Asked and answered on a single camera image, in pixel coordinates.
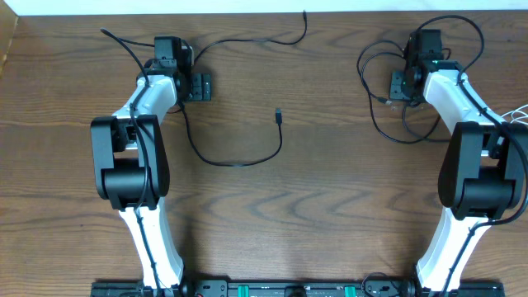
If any black USB cable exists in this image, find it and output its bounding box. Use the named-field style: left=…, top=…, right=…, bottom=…
left=356, top=39, right=453, bottom=145
left=177, top=10, right=309, bottom=168

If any white USB cable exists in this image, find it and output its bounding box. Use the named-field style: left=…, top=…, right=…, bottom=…
left=501, top=103, right=528, bottom=125

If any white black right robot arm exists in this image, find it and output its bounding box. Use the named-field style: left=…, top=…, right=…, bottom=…
left=391, top=29, right=527, bottom=296

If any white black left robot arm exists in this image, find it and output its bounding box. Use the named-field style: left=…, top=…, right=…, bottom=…
left=90, top=36, right=196, bottom=296

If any black left camera cable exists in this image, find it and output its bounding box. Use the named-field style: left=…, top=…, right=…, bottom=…
left=99, top=26, right=166, bottom=297

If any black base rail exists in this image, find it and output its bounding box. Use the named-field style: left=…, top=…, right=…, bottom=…
left=89, top=277, right=506, bottom=297

